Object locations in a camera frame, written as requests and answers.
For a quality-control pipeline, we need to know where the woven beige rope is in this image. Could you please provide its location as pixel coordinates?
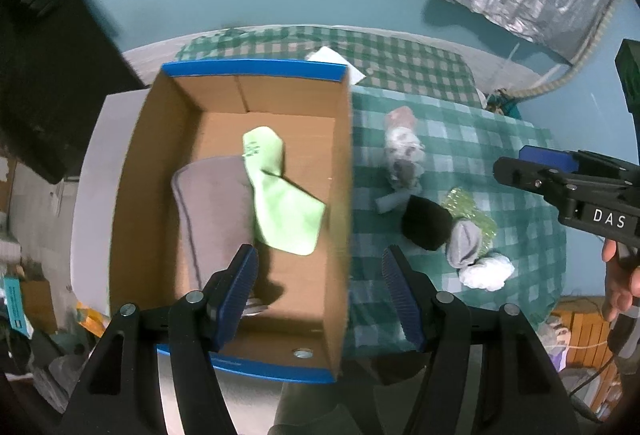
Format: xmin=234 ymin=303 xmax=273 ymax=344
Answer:
xmin=500 ymin=5 xmax=622 ymax=102

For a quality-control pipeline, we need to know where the black cable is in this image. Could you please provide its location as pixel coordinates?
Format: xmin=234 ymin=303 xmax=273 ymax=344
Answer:
xmin=565 ymin=349 xmax=622 ymax=397

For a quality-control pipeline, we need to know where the black sock ball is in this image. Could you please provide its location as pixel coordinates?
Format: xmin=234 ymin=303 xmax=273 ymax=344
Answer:
xmin=401 ymin=195 xmax=452 ymax=252

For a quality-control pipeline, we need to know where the blue-rimmed cardboard box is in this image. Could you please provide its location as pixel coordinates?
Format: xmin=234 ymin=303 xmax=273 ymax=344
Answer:
xmin=109 ymin=59 xmax=354 ymax=384

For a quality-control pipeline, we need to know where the white paper sheet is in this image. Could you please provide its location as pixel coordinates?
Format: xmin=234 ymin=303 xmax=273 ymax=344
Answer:
xmin=306 ymin=46 xmax=367 ymax=86

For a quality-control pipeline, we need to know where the dark green checked cloth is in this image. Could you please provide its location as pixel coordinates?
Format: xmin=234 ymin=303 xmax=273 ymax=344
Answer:
xmin=175 ymin=26 xmax=482 ymax=106

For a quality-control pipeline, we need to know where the green glittery mesh scrubber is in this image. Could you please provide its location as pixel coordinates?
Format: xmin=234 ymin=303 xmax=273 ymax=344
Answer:
xmin=440 ymin=187 xmax=498 ymax=250

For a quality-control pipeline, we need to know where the teal box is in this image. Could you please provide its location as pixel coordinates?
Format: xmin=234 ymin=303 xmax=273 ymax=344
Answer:
xmin=1 ymin=276 xmax=27 ymax=332

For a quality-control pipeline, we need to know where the white pink patterned cloth roll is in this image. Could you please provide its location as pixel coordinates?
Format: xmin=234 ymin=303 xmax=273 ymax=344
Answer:
xmin=382 ymin=106 xmax=426 ymax=190

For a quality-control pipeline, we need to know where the wooden crate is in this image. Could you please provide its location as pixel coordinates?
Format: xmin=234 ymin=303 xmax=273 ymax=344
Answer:
xmin=550 ymin=297 xmax=621 ymax=372

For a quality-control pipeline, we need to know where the black furniture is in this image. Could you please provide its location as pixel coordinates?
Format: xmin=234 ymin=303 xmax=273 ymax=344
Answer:
xmin=0 ymin=0 xmax=151 ymax=186

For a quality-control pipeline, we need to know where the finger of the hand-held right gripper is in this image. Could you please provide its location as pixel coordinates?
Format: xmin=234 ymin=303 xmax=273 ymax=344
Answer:
xmin=492 ymin=157 xmax=628 ymax=206
xmin=518 ymin=145 xmax=640 ymax=183

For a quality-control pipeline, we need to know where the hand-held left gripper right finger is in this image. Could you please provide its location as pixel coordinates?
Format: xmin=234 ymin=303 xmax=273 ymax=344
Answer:
xmin=381 ymin=244 xmax=586 ymax=435

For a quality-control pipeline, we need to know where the small brown cardboard box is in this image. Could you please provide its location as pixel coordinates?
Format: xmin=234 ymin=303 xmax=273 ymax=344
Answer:
xmin=20 ymin=280 xmax=60 ymax=334

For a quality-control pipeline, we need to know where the green patterned bag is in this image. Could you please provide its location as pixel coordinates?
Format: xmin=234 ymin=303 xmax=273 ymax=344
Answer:
xmin=486 ymin=87 xmax=522 ymax=116

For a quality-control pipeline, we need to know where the small grey cloth roll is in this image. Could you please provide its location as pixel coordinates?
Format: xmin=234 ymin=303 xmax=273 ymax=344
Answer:
xmin=376 ymin=190 xmax=414 ymax=215

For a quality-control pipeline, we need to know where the person's right hand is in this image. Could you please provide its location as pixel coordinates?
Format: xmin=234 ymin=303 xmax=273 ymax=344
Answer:
xmin=601 ymin=237 xmax=640 ymax=324

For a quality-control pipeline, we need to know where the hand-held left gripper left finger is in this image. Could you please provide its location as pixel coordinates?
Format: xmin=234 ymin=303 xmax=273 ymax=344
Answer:
xmin=55 ymin=244 xmax=261 ymax=435

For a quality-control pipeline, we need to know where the grey sock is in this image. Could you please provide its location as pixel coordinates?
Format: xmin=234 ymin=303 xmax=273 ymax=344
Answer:
xmin=446 ymin=220 xmax=484 ymax=270

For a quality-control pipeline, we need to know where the light green sock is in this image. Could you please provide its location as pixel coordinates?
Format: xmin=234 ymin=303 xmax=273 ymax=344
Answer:
xmin=242 ymin=126 xmax=327 ymax=257

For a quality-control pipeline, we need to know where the light teal checked tablecloth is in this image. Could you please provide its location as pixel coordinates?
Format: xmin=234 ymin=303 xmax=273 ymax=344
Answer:
xmin=345 ymin=85 xmax=569 ymax=357

